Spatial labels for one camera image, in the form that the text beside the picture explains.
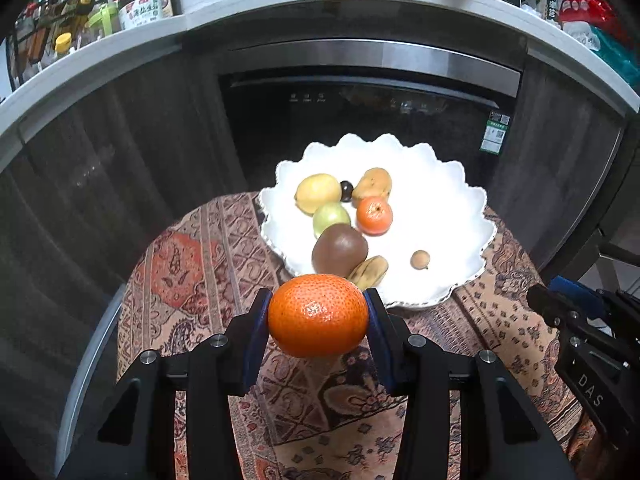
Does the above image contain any white scalloped ceramic bowl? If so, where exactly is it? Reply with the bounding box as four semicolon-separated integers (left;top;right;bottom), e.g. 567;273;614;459
257;133;497;309

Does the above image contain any green energy label sticker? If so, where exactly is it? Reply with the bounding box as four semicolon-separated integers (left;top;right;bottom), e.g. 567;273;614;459
480;112;511;155

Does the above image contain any patterned red tablecloth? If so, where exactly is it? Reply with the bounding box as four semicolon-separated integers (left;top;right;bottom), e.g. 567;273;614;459
117;193;594;479

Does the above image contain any small tan longan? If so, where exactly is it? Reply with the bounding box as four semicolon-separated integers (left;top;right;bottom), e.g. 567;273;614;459
410;250;431;270

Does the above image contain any yellow mango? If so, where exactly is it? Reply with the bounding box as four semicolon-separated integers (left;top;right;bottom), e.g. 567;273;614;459
352;168;393;207

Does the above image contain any orange mandarin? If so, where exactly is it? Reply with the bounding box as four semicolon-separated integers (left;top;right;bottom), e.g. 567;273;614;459
268;274;369;359
356;197;394;236

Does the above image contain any dark plum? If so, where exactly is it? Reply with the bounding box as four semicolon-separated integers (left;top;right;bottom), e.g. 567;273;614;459
341;181;354;203

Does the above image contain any red plastic bag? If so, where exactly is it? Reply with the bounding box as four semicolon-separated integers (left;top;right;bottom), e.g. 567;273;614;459
560;0;630;44

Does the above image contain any small yellow banana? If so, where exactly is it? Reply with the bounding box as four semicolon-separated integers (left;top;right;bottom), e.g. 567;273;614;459
347;256;388;290

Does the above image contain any teal plastic bag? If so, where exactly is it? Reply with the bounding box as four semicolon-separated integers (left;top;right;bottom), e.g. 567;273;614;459
591;27;640;89

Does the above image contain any black wire spice rack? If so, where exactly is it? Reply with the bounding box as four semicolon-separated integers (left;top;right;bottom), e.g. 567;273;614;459
3;0;108;91

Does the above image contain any black built-in dishwasher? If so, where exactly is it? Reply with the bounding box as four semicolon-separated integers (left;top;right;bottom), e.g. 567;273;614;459
217;38;521;190

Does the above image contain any green apple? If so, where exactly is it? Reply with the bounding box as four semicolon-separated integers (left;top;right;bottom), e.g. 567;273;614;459
312;203;352;238

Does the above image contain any yellow round pear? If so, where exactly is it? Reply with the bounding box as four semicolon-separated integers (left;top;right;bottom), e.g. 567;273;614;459
294;174;342;214

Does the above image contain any yellow capped bottle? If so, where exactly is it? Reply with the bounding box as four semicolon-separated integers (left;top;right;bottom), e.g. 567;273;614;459
54;32;74;61

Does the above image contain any green lidded jar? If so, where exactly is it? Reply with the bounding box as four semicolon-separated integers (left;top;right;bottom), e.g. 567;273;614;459
86;3;120;41

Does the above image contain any white plastic bag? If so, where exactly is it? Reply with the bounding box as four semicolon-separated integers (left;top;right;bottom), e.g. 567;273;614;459
563;21;603;52

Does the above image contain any brown kiwi fruit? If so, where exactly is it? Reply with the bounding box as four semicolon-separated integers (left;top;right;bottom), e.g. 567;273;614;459
311;223;369;278

